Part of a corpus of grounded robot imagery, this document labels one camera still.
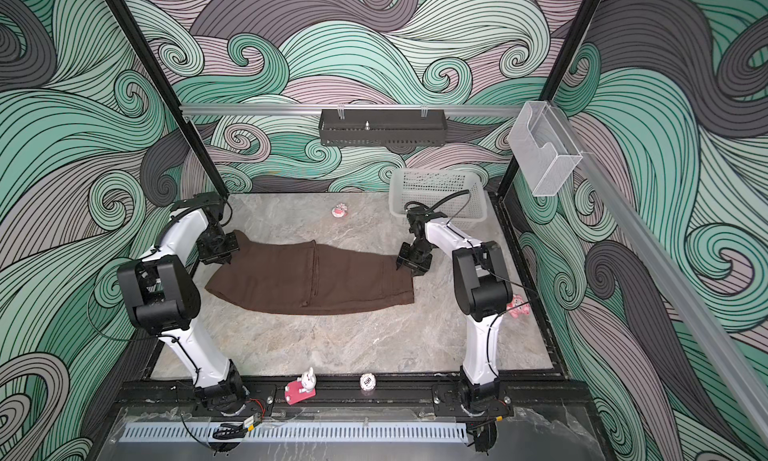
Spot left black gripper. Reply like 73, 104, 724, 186
198, 227, 241, 264

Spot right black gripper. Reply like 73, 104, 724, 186
395, 240, 436, 275

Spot brown trousers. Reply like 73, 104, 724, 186
205, 231, 415, 316

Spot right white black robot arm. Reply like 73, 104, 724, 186
396, 189, 528, 416

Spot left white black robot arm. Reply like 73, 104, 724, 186
117, 192, 247, 416

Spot white plastic laundry basket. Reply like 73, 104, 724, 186
388, 169, 488, 224

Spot small pink white cupcake toy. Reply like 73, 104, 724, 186
332, 203, 348, 218

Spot pink plush bear toy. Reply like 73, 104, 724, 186
506, 295, 530, 318

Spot pink card with bunny figure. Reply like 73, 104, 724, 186
284, 367, 317, 405

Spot aluminium wall rail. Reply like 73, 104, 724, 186
179, 103, 522, 118

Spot black perforated wall tray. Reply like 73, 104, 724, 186
318, 110, 448, 152

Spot black front mounting rail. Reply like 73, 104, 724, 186
117, 373, 590, 419

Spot clear acrylic wall box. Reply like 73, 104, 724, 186
507, 101, 582, 197

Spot white slotted cable duct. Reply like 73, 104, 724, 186
117, 421, 468, 444

